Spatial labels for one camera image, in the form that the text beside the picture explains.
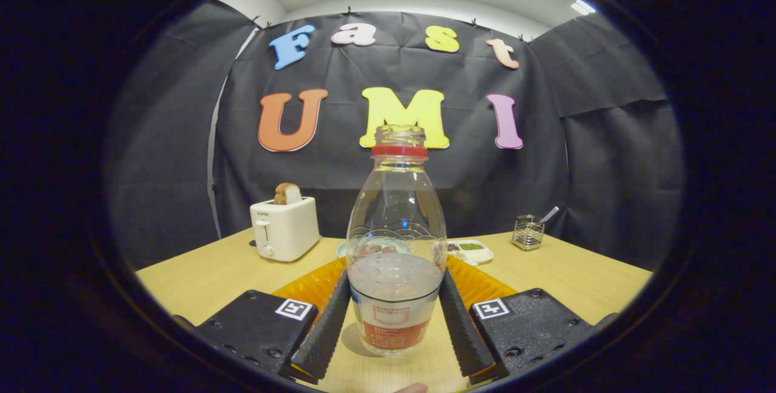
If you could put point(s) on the clear juice bottle red label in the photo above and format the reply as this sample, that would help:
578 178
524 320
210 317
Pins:
397 229

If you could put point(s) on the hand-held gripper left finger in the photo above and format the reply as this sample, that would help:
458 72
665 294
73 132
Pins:
321 338

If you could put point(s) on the white toaster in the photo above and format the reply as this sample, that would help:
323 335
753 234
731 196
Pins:
288 229

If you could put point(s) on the wooden table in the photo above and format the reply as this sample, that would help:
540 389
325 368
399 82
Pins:
576 284

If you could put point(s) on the small white divided dish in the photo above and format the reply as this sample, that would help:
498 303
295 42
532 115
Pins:
473 252

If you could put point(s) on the small ceiling light panel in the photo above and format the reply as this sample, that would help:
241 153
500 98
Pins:
584 6

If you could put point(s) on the pale green plate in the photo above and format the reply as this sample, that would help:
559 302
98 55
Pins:
341 250

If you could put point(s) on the bread slice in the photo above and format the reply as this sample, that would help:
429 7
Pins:
288 194

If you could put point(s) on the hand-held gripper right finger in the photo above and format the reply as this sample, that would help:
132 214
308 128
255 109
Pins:
467 338

